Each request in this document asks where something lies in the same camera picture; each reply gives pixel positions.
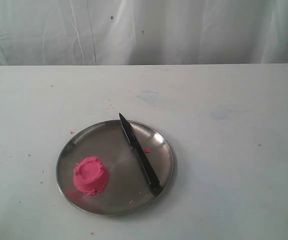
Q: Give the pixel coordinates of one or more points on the pink putty lump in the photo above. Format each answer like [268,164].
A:
[90,176]

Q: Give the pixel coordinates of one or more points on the white backdrop curtain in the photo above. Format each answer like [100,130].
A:
[153,32]

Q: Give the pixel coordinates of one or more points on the black knife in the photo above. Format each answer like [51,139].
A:
[146,167]

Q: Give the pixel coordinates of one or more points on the round steel plate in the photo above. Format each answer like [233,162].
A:
[127,190]

